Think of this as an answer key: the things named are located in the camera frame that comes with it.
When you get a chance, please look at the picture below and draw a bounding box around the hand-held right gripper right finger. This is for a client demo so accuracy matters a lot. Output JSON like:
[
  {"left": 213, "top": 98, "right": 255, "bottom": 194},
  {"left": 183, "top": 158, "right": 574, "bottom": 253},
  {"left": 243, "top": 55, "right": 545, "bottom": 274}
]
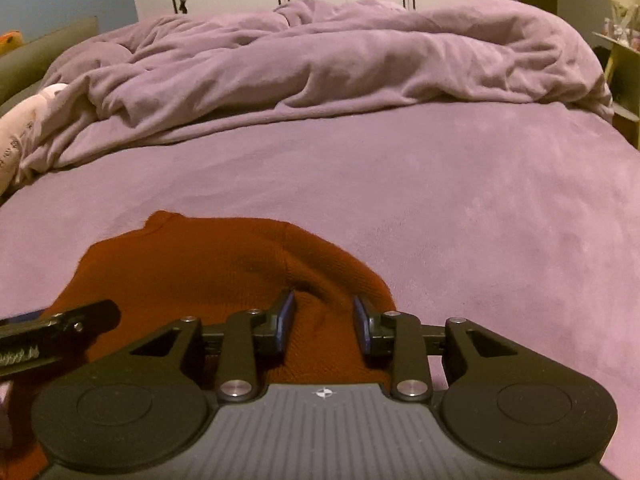
[{"left": 352, "top": 294, "right": 517, "bottom": 403}]

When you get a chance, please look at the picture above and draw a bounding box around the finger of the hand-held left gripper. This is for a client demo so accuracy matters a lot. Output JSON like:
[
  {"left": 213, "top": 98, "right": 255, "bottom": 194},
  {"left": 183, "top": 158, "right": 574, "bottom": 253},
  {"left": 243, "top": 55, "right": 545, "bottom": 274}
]
[{"left": 0, "top": 299, "right": 122, "bottom": 377}]

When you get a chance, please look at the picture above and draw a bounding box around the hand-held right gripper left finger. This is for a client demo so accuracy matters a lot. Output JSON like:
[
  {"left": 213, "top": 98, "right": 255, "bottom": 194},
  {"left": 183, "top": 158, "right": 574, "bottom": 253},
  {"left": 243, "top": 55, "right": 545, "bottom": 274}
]
[{"left": 129, "top": 290, "right": 298, "bottom": 404}]

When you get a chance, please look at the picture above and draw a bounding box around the brown knitted sock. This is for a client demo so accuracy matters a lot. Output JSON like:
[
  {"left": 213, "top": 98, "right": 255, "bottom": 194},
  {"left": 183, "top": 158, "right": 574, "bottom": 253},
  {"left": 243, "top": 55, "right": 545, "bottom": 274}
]
[{"left": 12, "top": 210, "right": 399, "bottom": 480}]

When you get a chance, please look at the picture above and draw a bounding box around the purple bed sheet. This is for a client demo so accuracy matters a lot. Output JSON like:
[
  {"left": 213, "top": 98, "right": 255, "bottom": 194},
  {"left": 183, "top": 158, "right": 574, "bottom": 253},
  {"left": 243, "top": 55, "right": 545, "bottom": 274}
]
[{"left": 0, "top": 102, "right": 640, "bottom": 480}]

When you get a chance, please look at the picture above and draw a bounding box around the pale printed pillow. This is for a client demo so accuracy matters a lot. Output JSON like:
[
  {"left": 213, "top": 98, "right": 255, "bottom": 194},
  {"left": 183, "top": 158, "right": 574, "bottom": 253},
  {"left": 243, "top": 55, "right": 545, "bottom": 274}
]
[{"left": 0, "top": 82, "right": 68, "bottom": 197}]

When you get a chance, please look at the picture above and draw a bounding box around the crumpled purple duvet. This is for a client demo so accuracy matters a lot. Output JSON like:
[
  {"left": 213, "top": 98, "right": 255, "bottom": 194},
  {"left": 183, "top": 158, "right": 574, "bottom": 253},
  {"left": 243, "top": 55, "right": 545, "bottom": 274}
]
[{"left": 20, "top": 0, "right": 615, "bottom": 183}]

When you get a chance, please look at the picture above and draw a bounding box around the green pillow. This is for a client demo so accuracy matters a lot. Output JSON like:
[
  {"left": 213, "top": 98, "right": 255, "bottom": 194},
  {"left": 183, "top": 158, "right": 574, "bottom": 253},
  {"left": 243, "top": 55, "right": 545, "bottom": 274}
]
[{"left": 0, "top": 16, "right": 99, "bottom": 111}]

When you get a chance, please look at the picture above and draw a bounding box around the bedside shelf with small things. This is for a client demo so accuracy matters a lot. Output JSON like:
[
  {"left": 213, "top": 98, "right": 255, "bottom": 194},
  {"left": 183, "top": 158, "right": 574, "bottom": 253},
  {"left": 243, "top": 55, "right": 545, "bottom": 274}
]
[{"left": 591, "top": 0, "right": 640, "bottom": 150}]

